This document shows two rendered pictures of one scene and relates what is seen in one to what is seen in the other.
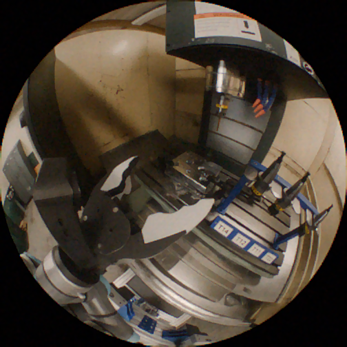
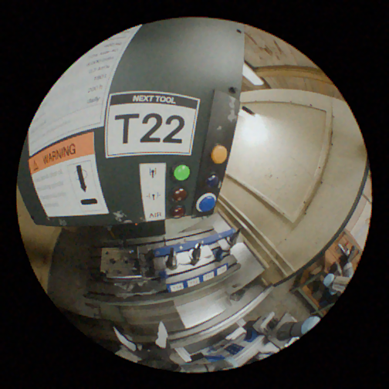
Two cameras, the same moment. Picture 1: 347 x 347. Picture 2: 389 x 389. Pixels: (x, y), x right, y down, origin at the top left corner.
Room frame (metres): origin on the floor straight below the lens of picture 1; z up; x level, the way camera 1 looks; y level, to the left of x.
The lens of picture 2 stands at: (0.06, -0.13, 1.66)
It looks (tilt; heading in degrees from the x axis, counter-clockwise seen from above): 30 degrees down; 288
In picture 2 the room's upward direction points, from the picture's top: 10 degrees clockwise
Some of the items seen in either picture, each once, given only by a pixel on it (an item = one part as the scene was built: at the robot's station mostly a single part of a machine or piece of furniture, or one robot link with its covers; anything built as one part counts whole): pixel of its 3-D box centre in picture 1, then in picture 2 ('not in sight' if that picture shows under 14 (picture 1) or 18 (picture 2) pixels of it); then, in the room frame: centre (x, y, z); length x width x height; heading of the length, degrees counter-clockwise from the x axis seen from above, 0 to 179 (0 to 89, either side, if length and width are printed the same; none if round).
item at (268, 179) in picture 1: (272, 171); (172, 257); (0.15, -0.29, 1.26); 0.04 x 0.04 x 0.07
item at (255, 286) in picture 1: (265, 237); (208, 255); (-0.01, -0.67, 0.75); 0.89 x 0.70 x 0.26; 137
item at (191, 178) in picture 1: (195, 168); (120, 262); (0.48, -0.14, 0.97); 0.29 x 0.23 x 0.05; 47
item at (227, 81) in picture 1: (226, 80); not in sight; (0.43, -0.20, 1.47); 0.16 x 0.16 x 0.12
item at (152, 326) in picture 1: (148, 323); (233, 348); (-0.48, 0.12, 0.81); 0.09 x 0.01 x 0.18; 52
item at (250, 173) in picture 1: (250, 173); (160, 264); (0.19, -0.25, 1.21); 0.07 x 0.05 x 0.01; 137
